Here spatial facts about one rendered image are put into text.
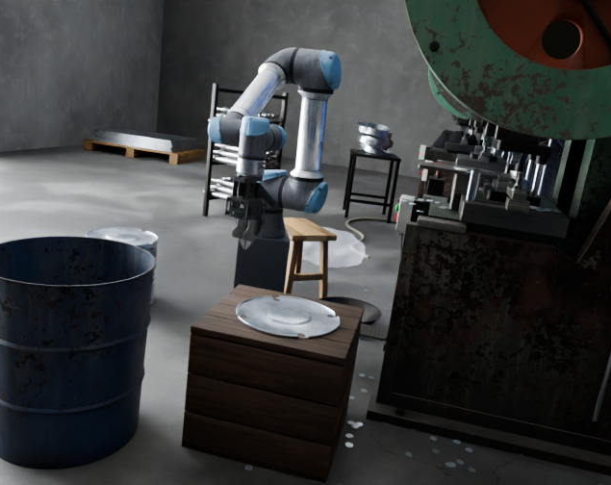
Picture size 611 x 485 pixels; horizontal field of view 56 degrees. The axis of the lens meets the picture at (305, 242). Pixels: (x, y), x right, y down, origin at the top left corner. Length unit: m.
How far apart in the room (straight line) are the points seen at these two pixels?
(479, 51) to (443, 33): 0.10
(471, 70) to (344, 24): 7.31
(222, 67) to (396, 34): 2.62
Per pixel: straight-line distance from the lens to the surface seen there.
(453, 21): 1.51
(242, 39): 9.12
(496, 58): 1.50
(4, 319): 1.47
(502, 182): 1.91
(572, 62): 1.60
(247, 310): 1.63
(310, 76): 1.91
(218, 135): 1.70
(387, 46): 8.65
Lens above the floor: 0.95
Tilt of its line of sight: 14 degrees down
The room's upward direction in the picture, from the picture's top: 7 degrees clockwise
